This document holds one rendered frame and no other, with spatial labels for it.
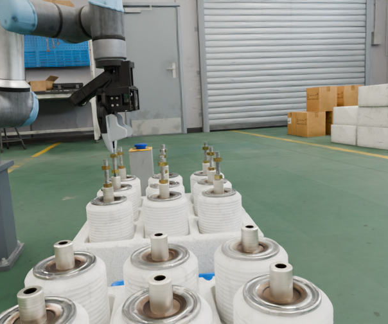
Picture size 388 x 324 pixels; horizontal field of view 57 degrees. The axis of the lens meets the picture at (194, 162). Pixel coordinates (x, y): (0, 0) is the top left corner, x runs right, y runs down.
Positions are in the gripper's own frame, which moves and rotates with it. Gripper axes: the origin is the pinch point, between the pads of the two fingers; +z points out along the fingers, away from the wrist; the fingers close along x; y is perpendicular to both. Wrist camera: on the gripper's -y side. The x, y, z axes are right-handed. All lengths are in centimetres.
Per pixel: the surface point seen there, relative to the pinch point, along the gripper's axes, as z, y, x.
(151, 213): 12.5, 13.2, -13.3
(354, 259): 35, 61, 17
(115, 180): 7.9, 1.1, -1.1
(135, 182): 10.9, 2.5, 9.4
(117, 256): 19.6, 7.2, -18.6
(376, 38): -115, 267, 640
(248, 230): 7, 33, -38
